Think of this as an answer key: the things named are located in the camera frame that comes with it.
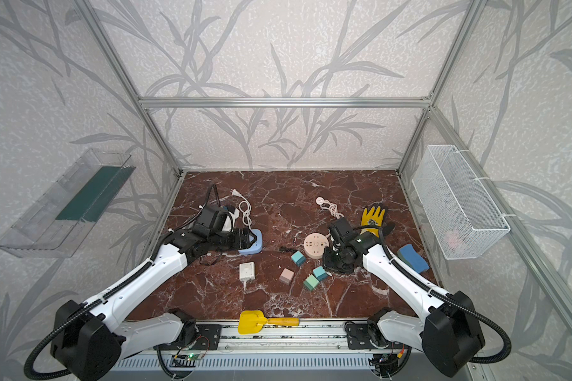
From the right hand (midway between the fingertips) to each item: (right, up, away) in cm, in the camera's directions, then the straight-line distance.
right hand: (322, 265), depth 80 cm
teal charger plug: (-9, 0, +9) cm, 12 cm away
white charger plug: (-27, -4, +4) cm, 28 cm away
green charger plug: (-4, -7, +2) cm, 8 cm away
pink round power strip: (-2, +4, +11) cm, 12 cm away
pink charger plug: (-13, -5, +4) cm, 14 cm away
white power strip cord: (-33, +18, +26) cm, 45 cm away
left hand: (-25, +9, 0) cm, 26 cm away
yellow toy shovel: (-24, -17, -4) cm, 30 cm away
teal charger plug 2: (0, -4, +4) cm, 6 cm away
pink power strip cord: (+4, +19, +26) cm, 32 cm away
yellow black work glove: (+23, +13, +19) cm, 32 cm away
